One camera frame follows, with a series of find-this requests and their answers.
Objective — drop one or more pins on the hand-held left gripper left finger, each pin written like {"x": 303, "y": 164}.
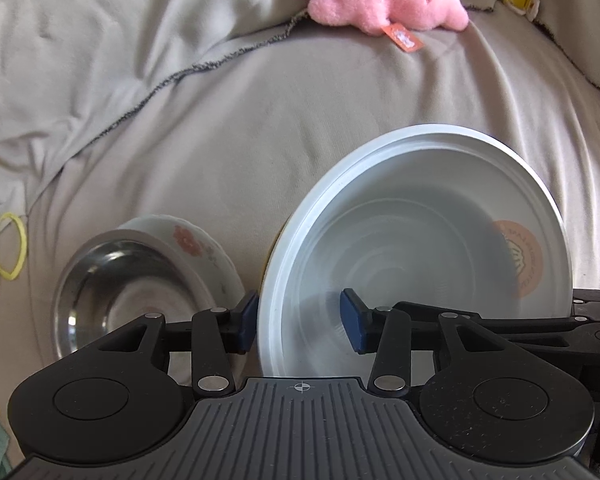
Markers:
{"x": 248, "y": 322}

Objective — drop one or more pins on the white plastic bowl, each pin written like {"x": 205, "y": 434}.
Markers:
{"x": 420, "y": 240}

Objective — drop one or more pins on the white bowl with yellow rim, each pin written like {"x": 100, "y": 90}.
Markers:
{"x": 271, "y": 260}

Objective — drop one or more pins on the yellow ribbon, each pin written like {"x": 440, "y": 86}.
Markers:
{"x": 15, "y": 245}

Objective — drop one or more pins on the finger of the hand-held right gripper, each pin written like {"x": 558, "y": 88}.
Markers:
{"x": 530, "y": 322}

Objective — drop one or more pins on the white floral plate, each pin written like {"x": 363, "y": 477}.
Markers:
{"x": 200, "y": 250}

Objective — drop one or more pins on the stainless steel bowl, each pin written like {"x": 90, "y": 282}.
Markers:
{"x": 125, "y": 290}

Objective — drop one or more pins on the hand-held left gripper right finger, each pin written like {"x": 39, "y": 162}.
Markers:
{"x": 354, "y": 322}

